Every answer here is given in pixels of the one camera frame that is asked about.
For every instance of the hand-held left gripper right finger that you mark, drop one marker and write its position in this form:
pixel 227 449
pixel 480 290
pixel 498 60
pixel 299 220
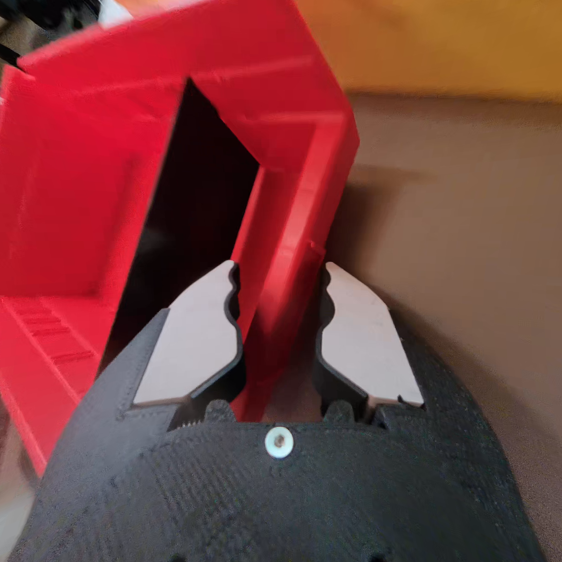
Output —
pixel 369 347

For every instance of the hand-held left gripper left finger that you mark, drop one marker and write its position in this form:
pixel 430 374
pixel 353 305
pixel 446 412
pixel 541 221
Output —
pixel 193 342

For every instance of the red plastic bin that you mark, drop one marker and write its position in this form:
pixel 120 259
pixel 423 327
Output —
pixel 88 197

